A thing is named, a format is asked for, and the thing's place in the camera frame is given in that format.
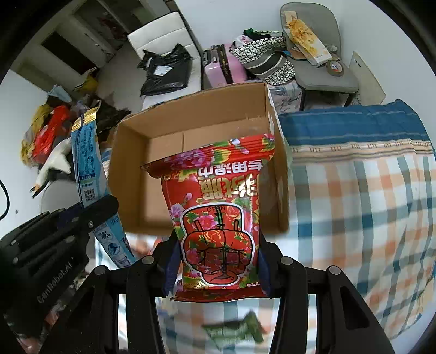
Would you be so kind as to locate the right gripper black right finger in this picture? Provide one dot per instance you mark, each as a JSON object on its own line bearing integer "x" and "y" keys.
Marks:
{"x": 284, "y": 278}

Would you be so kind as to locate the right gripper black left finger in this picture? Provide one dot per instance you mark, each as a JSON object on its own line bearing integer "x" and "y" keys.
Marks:
{"x": 151, "y": 277}

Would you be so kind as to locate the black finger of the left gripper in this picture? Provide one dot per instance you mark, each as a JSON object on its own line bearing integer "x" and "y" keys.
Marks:
{"x": 87, "y": 218}

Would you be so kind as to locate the blue long snack packet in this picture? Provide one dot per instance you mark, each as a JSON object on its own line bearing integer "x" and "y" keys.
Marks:
{"x": 92, "y": 188}

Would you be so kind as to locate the green snack packet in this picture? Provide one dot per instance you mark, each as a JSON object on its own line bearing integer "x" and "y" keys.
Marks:
{"x": 228, "y": 334}

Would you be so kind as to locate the red floral snack packet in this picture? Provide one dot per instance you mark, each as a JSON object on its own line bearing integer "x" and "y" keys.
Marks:
{"x": 212, "y": 195}

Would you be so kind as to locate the brown cardboard box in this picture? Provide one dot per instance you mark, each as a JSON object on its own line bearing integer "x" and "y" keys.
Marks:
{"x": 188, "y": 123}

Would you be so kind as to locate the white goose plush toy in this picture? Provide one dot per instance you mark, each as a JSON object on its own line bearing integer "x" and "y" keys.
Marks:
{"x": 56, "y": 163}

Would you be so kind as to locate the red plastic bag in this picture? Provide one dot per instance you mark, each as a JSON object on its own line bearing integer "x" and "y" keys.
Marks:
{"x": 50, "y": 125}

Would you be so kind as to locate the plaid checked bed cover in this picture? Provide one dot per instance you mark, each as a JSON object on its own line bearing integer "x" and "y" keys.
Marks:
{"x": 361, "y": 192}

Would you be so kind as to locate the black plastic bag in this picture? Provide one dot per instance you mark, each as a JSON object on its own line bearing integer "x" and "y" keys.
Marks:
{"x": 165, "y": 73}

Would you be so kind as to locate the white padded chair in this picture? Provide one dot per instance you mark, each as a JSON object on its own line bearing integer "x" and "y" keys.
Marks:
{"x": 160, "y": 36}

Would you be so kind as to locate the pink suitcase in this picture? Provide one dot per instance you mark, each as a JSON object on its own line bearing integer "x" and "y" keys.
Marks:
{"x": 221, "y": 67}

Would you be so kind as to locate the white flat board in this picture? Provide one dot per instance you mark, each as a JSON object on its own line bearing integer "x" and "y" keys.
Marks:
{"x": 370, "y": 91}

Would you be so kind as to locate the grey chair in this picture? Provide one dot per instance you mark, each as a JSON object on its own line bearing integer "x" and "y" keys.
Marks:
{"x": 312, "y": 30}

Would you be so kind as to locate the patterned tote bag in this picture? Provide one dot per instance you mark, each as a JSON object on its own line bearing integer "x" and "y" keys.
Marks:
{"x": 266, "y": 60}

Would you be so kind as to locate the yellow printed flat box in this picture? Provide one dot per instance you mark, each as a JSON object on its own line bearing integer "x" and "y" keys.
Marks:
{"x": 305, "y": 40}

